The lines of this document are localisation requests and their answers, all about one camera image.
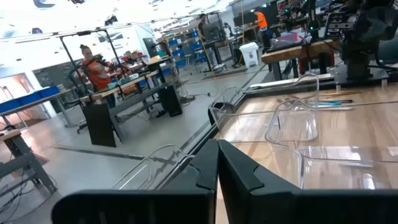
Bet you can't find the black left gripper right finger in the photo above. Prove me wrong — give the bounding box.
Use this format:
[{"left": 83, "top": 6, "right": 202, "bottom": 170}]
[{"left": 218, "top": 139, "right": 398, "bottom": 224}]

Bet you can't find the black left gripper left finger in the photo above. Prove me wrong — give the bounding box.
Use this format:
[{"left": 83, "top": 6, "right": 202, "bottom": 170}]
[{"left": 51, "top": 138, "right": 220, "bottom": 224}]

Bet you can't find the black computer tower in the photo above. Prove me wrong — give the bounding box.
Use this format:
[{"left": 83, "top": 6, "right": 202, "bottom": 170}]
[{"left": 157, "top": 84, "right": 183, "bottom": 118}]

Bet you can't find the wooden top workbench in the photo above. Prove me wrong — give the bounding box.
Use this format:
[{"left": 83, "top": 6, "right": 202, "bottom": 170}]
[
  {"left": 261, "top": 39, "right": 342, "bottom": 82},
  {"left": 79, "top": 70, "right": 170, "bottom": 125}
]

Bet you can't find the person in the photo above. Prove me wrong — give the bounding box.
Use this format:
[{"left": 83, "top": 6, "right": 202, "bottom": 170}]
[
  {"left": 197, "top": 13, "right": 208, "bottom": 43},
  {"left": 79, "top": 44, "right": 116, "bottom": 108},
  {"left": 252, "top": 10, "right": 269, "bottom": 47}
]

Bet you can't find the blue storage bin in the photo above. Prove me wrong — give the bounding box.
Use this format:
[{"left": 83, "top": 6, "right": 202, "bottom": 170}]
[
  {"left": 17, "top": 91, "right": 42, "bottom": 106},
  {"left": 0, "top": 98, "right": 20, "bottom": 113},
  {"left": 39, "top": 86, "right": 60, "bottom": 98}
]

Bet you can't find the white trash bin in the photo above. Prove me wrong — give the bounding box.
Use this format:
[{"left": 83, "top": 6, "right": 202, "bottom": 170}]
[{"left": 238, "top": 42, "right": 260, "bottom": 68}]

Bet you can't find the shelf with blue bins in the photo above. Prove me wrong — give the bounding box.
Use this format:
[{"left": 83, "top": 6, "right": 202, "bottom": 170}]
[{"left": 161, "top": 26, "right": 206, "bottom": 68}]

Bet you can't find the teal handled fork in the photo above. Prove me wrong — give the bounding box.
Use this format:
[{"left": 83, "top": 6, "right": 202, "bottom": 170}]
[{"left": 316, "top": 99, "right": 354, "bottom": 106}]

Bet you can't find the grey metal bench frame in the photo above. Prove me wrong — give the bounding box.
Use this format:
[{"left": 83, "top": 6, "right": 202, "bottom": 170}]
[{"left": 0, "top": 129, "right": 58, "bottom": 197}]

